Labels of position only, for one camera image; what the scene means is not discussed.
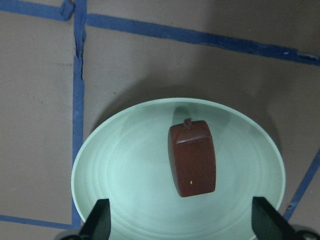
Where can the light green plate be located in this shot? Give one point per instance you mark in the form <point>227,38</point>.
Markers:
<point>126,160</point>

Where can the brown bun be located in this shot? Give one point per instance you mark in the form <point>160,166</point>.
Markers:
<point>192,158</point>

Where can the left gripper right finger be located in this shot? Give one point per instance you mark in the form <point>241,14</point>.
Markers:
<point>268,224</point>

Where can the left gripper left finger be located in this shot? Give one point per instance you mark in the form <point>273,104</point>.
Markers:
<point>98,224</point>

